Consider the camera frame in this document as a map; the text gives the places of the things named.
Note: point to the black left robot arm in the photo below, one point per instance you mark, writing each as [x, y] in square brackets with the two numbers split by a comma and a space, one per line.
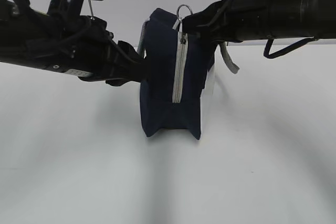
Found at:
[20, 23]

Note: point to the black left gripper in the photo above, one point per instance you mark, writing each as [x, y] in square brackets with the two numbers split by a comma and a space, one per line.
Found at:
[86, 50]

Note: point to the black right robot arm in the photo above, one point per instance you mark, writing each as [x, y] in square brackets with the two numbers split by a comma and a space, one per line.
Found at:
[249, 20]

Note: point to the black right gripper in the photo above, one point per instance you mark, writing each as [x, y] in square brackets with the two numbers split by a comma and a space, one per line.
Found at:
[218, 25]

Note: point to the navy and white lunch bag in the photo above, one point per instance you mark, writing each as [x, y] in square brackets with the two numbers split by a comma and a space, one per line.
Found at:
[180, 75]

